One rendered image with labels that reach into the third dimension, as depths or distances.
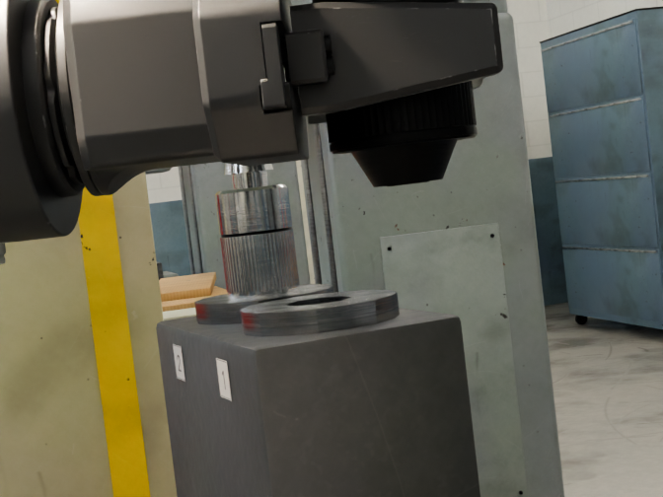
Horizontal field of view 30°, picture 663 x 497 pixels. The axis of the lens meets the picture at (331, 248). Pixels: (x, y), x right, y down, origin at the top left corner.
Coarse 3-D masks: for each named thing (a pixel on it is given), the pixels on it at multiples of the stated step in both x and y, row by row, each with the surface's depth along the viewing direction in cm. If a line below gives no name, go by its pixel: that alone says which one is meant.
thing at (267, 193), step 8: (280, 184) 78; (224, 192) 78; (232, 192) 77; (240, 192) 77; (248, 192) 77; (256, 192) 77; (264, 192) 77; (272, 192) 77; (280, 192) 78; (288, 192) 79; (216, 200) 79; (224, 200) 78; (232, 200) 77; (240, 200) 77; (248, 200) 77; (256, 200) 77; (264, 200) 77; (272, 200) 77
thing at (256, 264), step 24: (240, 216) 77; (264, 216) 77; (288, 216) 79; (240, 240) 77; (264, 240) 77; (288, 240) 78; (240, 264) 78; (264, 264) 77; (288, 264) 78; (240, 288) 78; (264, 288) 77; (288, 288) 78
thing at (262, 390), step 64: (192, 320) 81; (256, 320) 68; (320, 320) 66; (384, 320) 68; (448, 320) 67; (192, 384) 75; (256, 384) 63; (320, 384) 64; (384, 384) 65; (448, 384) 67; (192, 448) 78; (256, 448) 65; (320, 448) 64; (384, 448) 65; (448, 448) 67
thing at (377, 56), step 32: (320, 32) 35; (352, 32) 36; (384, 32) 36; (416, 32) 36; (448, 32) 36; (480, 32) 36; (288, 64) 35; (320, 64) 35; (352, 64) 36; (384, 64) 36; (416, 64) 36; (448, 64) 36; (480, 64) 36; (320, 96) 36; (352, 96) 36; (384, 96) 36
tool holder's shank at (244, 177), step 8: (232, 168) 78; (240, 168) 78; (248, 168) 78; (256, 168) 78; (264, 168) 78; (272, 168) 79; (232, 176) 79; (240, 176) 78; (248, 176) 78; (256, 176) 78; (264, 176) 79; (240, 184) 78; (248, 184) 78; (256, 184) 78; (264, 184) 79
